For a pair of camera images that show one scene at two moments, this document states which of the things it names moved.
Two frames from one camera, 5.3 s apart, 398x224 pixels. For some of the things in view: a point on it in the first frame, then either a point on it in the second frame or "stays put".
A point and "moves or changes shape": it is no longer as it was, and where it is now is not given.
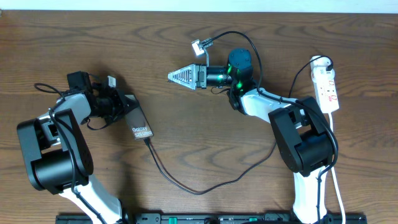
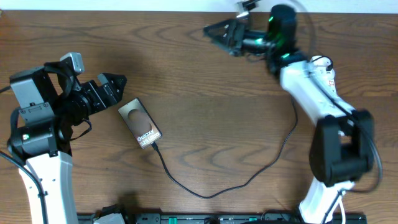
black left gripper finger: (129, 103) to (114, 84)
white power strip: (323, 73) stays put
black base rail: (206, 218) stays put
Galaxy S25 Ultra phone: (138, 122) moves or changes shape
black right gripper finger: (185, 76) to (219, 32)
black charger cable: (258, 165) to (242, 185)
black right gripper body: (203, 83) to (238, 28)
